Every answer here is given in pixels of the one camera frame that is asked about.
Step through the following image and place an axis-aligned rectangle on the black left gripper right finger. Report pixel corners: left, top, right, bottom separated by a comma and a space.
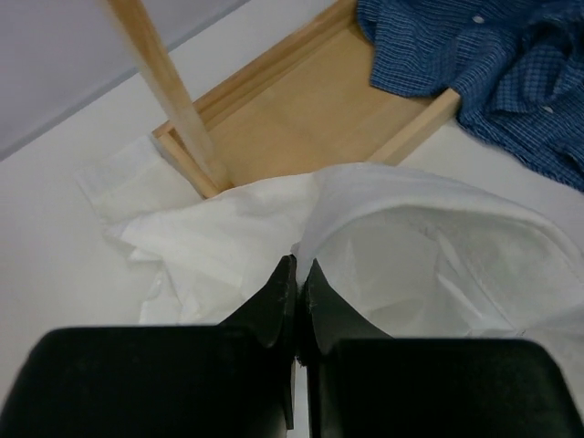
300, 260, 391, 356

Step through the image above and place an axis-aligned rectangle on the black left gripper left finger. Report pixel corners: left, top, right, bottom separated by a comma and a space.
219, 255, 297, 349

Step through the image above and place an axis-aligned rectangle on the white shirt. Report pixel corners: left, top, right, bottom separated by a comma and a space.
77, 137, 583, 364

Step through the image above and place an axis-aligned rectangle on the blue checkered shirt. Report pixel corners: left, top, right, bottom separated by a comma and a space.
357, 1, 583, 190

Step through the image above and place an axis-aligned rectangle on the wooden clothes rack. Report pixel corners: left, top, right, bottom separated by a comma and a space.
104, 1, 461, 198

